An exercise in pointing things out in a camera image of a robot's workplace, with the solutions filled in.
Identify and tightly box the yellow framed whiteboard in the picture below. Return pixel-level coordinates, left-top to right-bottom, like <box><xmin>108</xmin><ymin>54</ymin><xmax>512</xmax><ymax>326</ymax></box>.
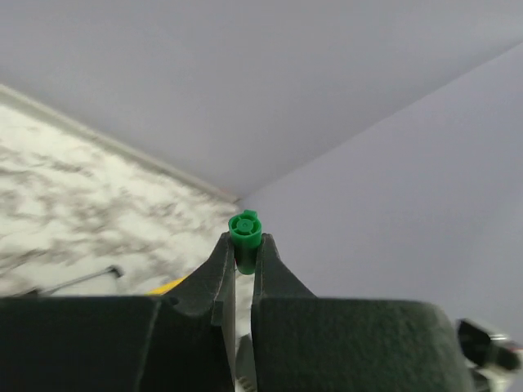
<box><xmin>147</xmin><ymin>278</ymin><xmax>185</xmax><ymax>296</ymax></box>

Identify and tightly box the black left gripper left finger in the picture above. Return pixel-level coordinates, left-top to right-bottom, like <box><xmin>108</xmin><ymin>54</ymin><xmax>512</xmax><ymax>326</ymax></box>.
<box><xmin>1</xmin><ymin>234</ymin><xmax>235</xmax><ymax>391</ymax></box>

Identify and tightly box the green marker cap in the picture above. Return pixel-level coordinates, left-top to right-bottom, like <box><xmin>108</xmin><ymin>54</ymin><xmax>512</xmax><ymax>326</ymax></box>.
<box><xmin>228</xmin><ymin>210</ymin><xmax>262</xmax><ymax>275</ymax></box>

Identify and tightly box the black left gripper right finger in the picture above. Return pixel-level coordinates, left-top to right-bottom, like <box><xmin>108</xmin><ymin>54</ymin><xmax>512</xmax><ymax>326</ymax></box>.
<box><xmin>251</xmin><ymin>235</ymin><xmax>474</xmax><ymax>392</ymax></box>

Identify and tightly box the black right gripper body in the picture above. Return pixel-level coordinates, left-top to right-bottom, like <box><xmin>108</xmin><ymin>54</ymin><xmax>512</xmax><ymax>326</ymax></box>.
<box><xmin>457</xmin><ymin>318</ymin><xmax>522</xmax><ymax>391</ymax></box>

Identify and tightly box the blue red screwdriver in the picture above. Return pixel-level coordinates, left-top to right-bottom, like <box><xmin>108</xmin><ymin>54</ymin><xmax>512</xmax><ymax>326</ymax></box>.
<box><xmin>18</xmin><ymin>265</ymin><xmax>124</xmax><ymax>297</ymax></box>

